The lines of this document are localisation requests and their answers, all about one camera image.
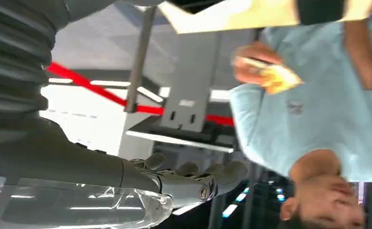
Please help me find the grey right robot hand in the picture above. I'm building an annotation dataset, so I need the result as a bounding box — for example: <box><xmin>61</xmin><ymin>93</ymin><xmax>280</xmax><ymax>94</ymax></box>
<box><xmin>0</xmin><ymin>117</ymin><xmax>248</xmax><ymax>209</ymax></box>

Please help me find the clear plastic guard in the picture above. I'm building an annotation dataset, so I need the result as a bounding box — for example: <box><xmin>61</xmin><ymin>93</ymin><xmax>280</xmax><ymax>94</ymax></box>
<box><xmin>0</xmin><ymin>175</ymin><xmax>175</xmax><ymax>229</ymax></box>

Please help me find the red barrier belt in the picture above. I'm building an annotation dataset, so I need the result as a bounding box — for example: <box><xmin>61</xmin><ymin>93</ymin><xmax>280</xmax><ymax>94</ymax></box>
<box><xmin>46</xmin><ymin>62</ymin><xmax>236</xmax><ymax>127</ymax></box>

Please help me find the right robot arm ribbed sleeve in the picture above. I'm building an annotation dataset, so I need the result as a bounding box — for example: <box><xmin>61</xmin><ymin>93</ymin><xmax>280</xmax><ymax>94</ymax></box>
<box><xmin>0</xmin><ymin>0</ymin><xmax>166</xmax><ymax>122</ymax></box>

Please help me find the grey pillar with white label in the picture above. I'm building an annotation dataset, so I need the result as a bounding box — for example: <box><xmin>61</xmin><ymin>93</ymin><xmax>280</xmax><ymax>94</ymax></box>
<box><xmin>159</xmin><ymin>31</ymin><xmax>221</xmax><ymax>133</ymax></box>

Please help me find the seated person's left hand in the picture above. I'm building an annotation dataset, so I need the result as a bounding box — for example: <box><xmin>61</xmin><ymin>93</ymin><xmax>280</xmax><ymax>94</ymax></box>
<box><xmin>232</xmin><ymin>42</ymin><xmax>285</xmax><ymax>86</ymax></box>

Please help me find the pale wooden desk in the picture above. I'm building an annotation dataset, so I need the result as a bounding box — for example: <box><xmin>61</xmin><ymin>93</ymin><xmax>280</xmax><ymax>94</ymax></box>
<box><xmin>158</xmin><ymin>0</ymin><xmax>372</xmax><ymax>35</ymax></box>

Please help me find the seated person in light shirt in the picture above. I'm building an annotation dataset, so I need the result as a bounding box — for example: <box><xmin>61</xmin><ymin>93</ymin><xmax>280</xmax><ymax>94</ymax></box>
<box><xmin>229</xmin><ymin>18</ymin><xmax>372</xmax><ymax>229</ymax></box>

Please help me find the black smartphone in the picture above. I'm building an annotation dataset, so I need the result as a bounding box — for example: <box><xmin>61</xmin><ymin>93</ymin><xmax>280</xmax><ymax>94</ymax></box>
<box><xmin>295</xmin><ymin>0</ymin><xmax>347</xmax><ymax>26</ymax></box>

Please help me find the chrome stanchion post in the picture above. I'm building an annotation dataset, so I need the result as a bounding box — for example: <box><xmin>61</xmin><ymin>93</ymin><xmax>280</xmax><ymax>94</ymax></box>
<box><xmin>124</xmin><ymin>6</ymin><xmax>158</xmax><ymax>114</ymax></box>

